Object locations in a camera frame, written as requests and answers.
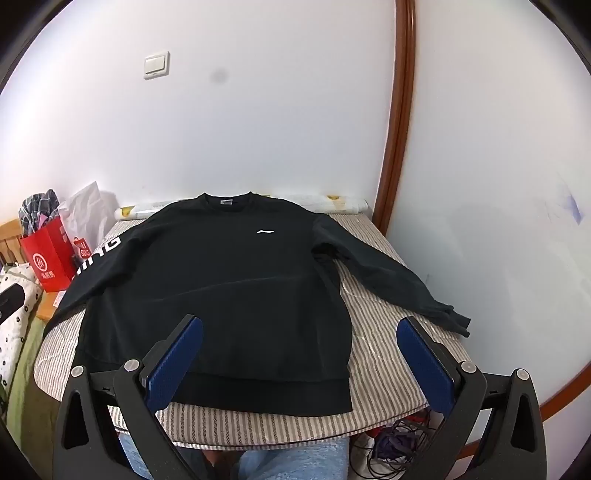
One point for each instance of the plaid cloth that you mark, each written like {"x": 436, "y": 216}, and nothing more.
{"x": 39, "y": 207}

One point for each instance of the white shopping bag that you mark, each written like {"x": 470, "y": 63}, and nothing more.
{"x": 87, "y": 207}

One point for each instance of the grey striped mattress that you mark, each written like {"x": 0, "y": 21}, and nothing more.
{"x": 378, "y": 314}

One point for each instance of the black sweatshirt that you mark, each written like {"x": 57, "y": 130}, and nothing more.
{"x": 231, "y": 277}

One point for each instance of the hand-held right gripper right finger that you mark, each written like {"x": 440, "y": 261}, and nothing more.
{"x": 422, "y": 364}

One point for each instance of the green bed sheet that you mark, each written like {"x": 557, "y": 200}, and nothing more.
{"x": 27, "y": 392}

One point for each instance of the white light switch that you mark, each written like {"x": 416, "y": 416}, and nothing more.
{"x": 156, "y": 65}

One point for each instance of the white polka-dot pillow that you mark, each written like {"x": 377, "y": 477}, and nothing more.
{"x": 16, "y": 341}

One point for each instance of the black device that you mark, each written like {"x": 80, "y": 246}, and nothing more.
{"x": 9, "y": 304}

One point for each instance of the duck print paper roll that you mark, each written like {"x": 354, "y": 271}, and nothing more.
{"x": 341, "y": 204}

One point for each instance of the person's legs in jeans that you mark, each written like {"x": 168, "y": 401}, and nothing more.
{"x": 286, "y": 461}

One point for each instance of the red paper bag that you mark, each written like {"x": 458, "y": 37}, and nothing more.
{"x": 46, "y": 258}

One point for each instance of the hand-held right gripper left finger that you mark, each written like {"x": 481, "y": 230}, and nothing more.
{"x": 175, "y": 364}

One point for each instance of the brown wooden door frame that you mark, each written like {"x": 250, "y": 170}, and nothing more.
{"x": 400, "y": 115}

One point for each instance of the wooden nightstand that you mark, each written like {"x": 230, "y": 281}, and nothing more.
{"x": 48, "y": 307}

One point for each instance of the wooden headboard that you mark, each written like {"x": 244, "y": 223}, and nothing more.
{"x": 9, "y": 240}

